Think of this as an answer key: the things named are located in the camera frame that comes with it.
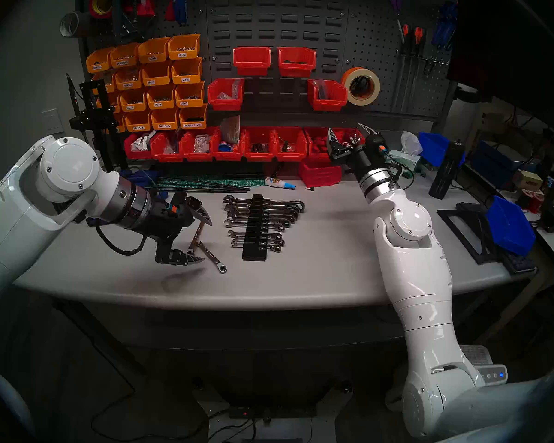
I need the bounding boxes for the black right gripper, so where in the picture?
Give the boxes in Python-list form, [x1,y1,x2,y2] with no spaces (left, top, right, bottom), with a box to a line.
[327,123,390,175]

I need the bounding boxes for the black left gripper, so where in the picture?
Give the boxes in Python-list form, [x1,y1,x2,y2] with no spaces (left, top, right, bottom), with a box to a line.
[136,192,213,265]

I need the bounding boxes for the small chrome ratcheting wrench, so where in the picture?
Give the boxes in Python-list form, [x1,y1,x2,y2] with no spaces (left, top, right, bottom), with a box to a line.
[196,241,228,274]

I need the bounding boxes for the black wrench holder case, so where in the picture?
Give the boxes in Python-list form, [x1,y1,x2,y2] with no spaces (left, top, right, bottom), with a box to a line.
[241,194,267,262]

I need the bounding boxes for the red plastic bin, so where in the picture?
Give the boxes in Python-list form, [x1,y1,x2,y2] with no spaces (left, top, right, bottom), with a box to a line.
[277,47,317,78]
[332,126,365,147]
[179,130,215,162]
[211,128,245,162]
[124,132,154,160]
[233,46,272,76]
[299,159,343,188]
[307,79,348,112]
[274,126,308,162]
[207,78,246,111]
[150,132,184,163]
[305,126,331,161]
[241,126,277,162]

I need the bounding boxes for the beige masking tape roll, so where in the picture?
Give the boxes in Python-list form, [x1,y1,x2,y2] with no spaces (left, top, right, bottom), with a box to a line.
[341,67,381,107]

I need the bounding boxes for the white tissue sheet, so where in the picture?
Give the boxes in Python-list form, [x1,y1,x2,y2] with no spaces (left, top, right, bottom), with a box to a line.
[400,131,424,156]

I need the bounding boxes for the black thin rods bundle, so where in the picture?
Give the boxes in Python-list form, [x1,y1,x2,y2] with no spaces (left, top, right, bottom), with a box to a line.
[157,178,251,193]

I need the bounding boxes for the Kimtech tissue box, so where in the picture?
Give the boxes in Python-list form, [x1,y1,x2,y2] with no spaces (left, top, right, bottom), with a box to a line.
[390,150,422,174]

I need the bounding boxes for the blue plastic bin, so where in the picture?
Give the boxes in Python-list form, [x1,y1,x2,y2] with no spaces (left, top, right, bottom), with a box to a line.
[418,132,467,167]
[486,195,536,257]

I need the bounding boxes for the green cutting mat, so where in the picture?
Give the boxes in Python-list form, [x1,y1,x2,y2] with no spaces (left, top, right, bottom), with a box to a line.
[155,175,266,191]

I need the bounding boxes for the black ribbed bottle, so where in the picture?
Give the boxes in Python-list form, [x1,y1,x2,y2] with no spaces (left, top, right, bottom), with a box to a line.
[428,139,466,200]

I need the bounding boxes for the white plastic bag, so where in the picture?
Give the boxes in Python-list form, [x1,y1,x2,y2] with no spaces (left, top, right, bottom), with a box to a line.
[132,131,157,152]

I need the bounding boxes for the orange black screwdriver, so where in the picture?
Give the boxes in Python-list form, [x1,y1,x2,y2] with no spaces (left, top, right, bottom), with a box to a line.
[406,26,426,110]
[392,24,411,111]

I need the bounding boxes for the tall clear parts bag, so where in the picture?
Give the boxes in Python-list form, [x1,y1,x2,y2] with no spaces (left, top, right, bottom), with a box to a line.
[220,115,241,145]

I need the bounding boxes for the yellow screw bin M4-0.7 hex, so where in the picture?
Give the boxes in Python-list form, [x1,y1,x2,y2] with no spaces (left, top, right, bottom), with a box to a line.
[179,103,209,130]

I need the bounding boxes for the yellow screw bin M2.5-5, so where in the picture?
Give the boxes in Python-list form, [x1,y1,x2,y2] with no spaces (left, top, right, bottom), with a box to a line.
[151,106,181,131]

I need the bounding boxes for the yellow screw bin M2.5-6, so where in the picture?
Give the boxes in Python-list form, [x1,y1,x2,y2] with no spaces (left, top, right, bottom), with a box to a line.
[124,109,153,132]

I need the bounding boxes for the yellow screw bin M3-6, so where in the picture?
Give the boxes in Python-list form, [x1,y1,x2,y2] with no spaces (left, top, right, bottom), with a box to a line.
[175,80,205,108]

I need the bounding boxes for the yellow screw bin M3-8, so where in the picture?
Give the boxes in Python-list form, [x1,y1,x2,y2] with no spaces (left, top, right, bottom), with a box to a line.
[146,83,177,110]

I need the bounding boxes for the dark blue storage bin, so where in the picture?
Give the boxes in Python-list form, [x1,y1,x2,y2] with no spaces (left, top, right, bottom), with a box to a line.
[471,140,536,175]

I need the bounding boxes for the yellow screw bin M3-12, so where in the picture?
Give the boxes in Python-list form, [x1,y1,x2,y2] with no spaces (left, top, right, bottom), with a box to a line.
[119,89,148,113]

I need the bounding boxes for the black articulated holder stand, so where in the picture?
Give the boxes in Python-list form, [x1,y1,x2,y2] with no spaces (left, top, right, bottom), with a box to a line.
[66,74,120,170]

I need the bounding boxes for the yellow screw bin M3-4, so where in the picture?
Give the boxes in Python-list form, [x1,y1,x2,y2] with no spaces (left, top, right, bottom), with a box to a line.
[171,57,204,84]

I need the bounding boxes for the yellow screw bin M4-6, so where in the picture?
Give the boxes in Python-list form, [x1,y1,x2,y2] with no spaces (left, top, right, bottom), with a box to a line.
[141,60,173,87]

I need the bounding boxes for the small cardboard box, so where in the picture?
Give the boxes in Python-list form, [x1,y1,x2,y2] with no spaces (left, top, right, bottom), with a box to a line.
[512,170,544,192]

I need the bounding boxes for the black monitor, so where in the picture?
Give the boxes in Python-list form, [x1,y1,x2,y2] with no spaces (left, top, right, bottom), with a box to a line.
[448,0,554,133]

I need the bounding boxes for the black power strip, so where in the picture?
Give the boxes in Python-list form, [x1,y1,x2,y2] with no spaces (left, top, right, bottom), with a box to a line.
[229,404,318,419]

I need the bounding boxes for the black keyboard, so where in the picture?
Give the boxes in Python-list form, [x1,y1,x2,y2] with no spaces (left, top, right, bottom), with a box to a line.
[457,201,537,275]

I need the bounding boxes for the blue red hand tool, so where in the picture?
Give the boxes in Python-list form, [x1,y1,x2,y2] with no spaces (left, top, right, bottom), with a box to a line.
[165,0,188,25]

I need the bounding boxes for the black hanging clamp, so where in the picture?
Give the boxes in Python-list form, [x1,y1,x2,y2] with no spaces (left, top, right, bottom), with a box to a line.
[112,0,157,43]

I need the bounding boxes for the red hanging tool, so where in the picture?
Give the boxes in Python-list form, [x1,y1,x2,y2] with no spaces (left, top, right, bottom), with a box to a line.
[122,0,157,17]

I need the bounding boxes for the grey tape roll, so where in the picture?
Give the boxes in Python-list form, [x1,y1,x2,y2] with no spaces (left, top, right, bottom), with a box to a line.
[59,11,90,38]

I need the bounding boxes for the red yellow tape roll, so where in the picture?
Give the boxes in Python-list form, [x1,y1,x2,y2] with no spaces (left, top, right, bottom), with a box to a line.
[89,0,119,19]

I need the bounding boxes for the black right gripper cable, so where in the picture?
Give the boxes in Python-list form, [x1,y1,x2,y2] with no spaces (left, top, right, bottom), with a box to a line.
[384,154,417,192]

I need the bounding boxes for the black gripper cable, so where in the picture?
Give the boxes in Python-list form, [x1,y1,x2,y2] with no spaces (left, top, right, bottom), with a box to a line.
[384,154,417,192]
[95,224,148,257]

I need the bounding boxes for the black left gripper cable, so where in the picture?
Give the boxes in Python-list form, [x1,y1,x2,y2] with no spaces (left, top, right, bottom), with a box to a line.
[95,224,148,257]

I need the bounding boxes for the grey tool wall panel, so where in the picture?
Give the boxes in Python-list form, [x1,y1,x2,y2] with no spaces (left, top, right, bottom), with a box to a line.
[76,0,460,124]

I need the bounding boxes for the dark workbench frame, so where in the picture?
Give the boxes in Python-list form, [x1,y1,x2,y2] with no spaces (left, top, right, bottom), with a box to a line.
[51,292,467,396]

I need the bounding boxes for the blue handled pliers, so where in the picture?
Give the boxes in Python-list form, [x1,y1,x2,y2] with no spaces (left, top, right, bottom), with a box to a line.
[432,0,458,50]

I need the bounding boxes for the black frame stand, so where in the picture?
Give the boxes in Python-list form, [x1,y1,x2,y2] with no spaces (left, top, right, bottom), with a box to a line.
[437,208,501,266]

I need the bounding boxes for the black floor cable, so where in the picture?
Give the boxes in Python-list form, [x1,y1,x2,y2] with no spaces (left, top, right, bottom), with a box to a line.
[90,345,259,443]

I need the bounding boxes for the white light switch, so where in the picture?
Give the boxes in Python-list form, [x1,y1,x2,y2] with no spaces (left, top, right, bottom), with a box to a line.
[42,108,64,136]

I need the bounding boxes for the red wire spool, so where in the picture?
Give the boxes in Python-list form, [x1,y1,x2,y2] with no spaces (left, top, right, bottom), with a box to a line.
[517,188,545,213]

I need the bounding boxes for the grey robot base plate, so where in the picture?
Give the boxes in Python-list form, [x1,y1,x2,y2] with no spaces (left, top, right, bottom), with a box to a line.
[192,381,354,443]

